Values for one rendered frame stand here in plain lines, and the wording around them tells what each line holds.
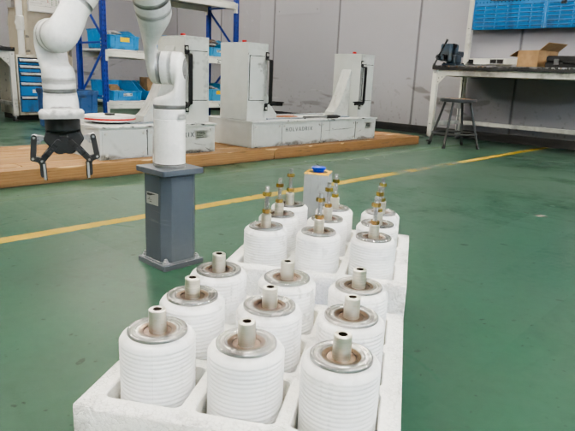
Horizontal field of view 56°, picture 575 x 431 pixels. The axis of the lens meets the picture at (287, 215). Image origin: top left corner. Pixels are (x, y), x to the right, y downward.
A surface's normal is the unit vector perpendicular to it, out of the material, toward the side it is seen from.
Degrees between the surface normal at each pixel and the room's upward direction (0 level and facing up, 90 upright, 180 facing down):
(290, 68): 90
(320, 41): 90
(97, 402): 0
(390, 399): 0
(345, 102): 90
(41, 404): 0
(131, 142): 90
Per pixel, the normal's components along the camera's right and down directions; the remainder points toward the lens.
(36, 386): 0.04, -0.97
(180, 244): 0.72, 0.20
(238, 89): -0.69, 0.14
